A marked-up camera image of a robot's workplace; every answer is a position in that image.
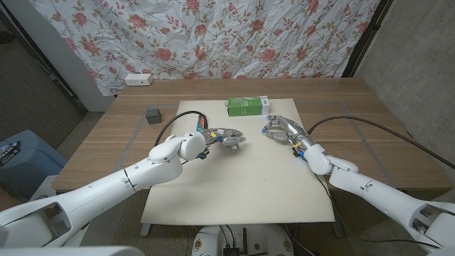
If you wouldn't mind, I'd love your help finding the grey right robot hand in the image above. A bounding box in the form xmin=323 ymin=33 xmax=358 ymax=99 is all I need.
xmin=261 ymin=114 xmax=316 ymax=149

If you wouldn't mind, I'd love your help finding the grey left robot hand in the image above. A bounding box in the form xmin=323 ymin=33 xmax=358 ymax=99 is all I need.
xmin=203 ymin=127 xmax=247 ymax=147

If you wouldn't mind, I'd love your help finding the green and white carton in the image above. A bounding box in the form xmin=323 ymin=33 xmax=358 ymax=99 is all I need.
xmin=225 ymin=95 xmax=271 ymax=117

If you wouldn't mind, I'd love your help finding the cream table mat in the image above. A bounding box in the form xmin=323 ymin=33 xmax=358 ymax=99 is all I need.
xmin=140 ymin=98 xmax=336 ymax=226

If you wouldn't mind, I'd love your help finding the dark grey cube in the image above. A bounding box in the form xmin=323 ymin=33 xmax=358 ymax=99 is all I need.
xmin=145 ymin=106 xmax=162 ymax=125

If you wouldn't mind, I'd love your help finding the floral backdrop cloth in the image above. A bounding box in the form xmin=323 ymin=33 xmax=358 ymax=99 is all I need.
xmin=28 ymin=0 xmax=381 ymax=97

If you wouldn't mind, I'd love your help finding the white power strip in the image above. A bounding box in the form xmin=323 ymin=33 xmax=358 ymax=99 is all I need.
xmin=124 ymin=73 xmax=154 ymax=87

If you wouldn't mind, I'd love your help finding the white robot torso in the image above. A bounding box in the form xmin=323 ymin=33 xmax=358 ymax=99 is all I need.
xmin=191 ymin=222 xmax=295 ymax=256

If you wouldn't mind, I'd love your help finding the black backdrop stand pole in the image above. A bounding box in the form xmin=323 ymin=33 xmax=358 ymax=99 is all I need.
xmin=341 ymin=0 xmax=394 ymax=78

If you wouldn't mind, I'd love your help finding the white floor platform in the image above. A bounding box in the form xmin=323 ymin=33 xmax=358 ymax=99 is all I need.
xmin=26 ymin=174 xmax=60 ymax=208

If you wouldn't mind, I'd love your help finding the blue plastic bin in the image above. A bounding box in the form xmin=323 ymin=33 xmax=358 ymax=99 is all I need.
xmin=0 ymin=129 xmax=68 ymax=200

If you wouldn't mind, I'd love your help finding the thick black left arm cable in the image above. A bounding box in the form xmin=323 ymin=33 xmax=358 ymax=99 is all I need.
xmin=154 ymin=110 xmax=209 ymax=146

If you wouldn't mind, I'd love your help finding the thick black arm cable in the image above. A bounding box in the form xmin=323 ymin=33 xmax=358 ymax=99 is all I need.
xmin=307 ymin=115 xmax=455 ymax=170
xmin=154 ymin=110 xmax=209 ymax=146

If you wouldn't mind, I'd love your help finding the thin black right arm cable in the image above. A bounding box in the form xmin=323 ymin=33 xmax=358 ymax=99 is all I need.
xmin=314 ymin=173 xmax=444 ymax=248

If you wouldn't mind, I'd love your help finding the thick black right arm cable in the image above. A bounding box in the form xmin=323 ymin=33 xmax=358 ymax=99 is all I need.
xmin=307 ymin=115 xmax=455 ymax=170

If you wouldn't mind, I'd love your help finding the black metal frame bar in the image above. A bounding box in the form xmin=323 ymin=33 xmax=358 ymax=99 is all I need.
xmin=0 ymin=6 xmax=88 ymax=115

